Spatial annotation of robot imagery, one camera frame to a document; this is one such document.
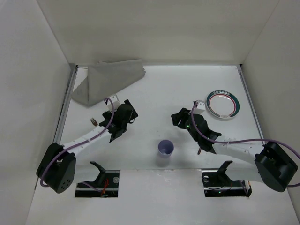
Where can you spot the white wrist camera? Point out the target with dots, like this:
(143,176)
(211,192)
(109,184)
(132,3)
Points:
(200,107)
(112,102)

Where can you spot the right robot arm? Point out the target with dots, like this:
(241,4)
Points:
(263,161)

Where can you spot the brown wooden fork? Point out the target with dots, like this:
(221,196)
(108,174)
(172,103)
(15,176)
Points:
(94,122)

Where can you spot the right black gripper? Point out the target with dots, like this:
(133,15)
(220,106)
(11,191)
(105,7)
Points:
(180,116)

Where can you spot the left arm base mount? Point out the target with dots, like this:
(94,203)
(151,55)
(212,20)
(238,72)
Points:
(94,181)

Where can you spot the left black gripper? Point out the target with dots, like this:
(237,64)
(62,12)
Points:
(129,112)

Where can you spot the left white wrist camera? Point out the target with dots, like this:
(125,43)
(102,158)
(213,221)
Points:
(112,102)

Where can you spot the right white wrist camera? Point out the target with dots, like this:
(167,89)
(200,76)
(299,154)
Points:
(200,107)

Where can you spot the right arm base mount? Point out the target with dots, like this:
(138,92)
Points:
(217,184)

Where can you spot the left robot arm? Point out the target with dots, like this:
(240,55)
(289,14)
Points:
(58,168)

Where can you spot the lilac plastic cup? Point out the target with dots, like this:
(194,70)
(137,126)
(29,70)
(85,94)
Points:
(164,151)

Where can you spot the grey cloth placemat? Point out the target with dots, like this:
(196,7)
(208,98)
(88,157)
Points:
(106,79)

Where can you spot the white plate green red rim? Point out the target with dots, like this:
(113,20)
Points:
(222,104)

